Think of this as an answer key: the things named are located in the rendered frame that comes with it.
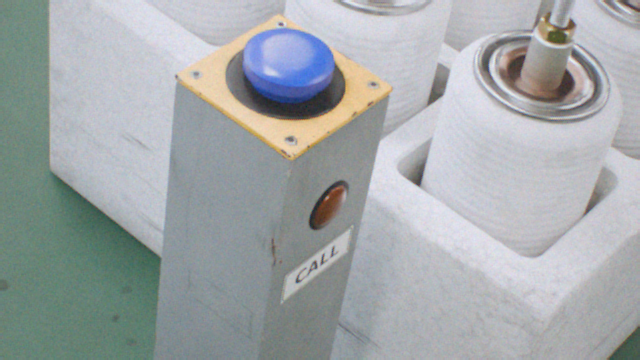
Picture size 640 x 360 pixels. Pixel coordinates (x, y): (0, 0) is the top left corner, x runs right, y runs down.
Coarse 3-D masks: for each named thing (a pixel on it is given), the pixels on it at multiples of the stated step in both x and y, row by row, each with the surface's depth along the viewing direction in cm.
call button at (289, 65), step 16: (272, 32) 59; (288, 32) 59; (304, 32) 59; (256, 48) 58; (272, 48) 58; (288, 48) 58; (304, 48) 58; (320, 48) 58; (256, 64) 57; (272, 64) 57; (288, 64) 57; (304, 64) 57; (320, 64) 57; (256, 80) 57; (272, 80) 56; (288, 80) 56; (304, 80) 57; (320, 80) 57; (272, 96) 57; (288, 96) 57; (304, 96) 57
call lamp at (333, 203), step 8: (336, 192) 60; (344, 192) 61; (328, 200) 60; (336, 200) 61; (344, 200) 61; (320, 208) 60; (328, 208) 60; (336, 208) 61; (320, 216) 60; (328, 216) 61; (320, 224) 61
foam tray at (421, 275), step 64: (64, 0) 85; (128, 0) 83; (64, 64) 88; (128, 64) 83; (448, 64) 83; (64, 128) 92; (128, 128) 87; (128, 192) 91; (384, 192) 74; (384, 256) 76; (448, 256) 72; (512, 256) 72; (576, 256) 73; (384, 320) 78; (448, 320) 75; (512, 320) 71; (576, 320) 76
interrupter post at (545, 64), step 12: (540, 36) 69; (540, 48) 69; (552, 48) 69; (564, 48) 69; (528, 60) 71; (540, 60) 70; (552, 60) 70; (564, 60) 70; (528, 72) 71; (540, 72) 70; (552, 72) 70; (564, 72) 71; (528, 84) 71; (540, 84) 71; (552, 84) 71
